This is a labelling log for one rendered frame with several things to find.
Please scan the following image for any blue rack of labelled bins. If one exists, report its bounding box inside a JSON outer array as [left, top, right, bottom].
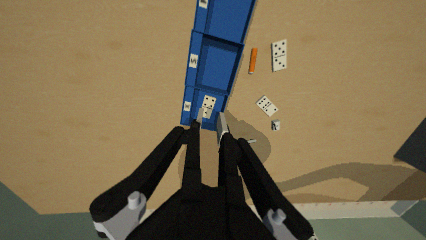
[[180, 0, 256, 131]]

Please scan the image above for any white domino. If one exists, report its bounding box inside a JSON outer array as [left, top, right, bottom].
[[256, 95, 278, 116], [271, 39, 287, 72]]

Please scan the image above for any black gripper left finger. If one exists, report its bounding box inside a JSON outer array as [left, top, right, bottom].
[[89, 108, 204, 240]]

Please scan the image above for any orange battery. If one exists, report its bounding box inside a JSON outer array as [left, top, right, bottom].
[[249, 48, 258, 74]]

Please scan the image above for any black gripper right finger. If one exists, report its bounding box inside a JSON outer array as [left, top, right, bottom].
[[216, 112, 314, 240]]

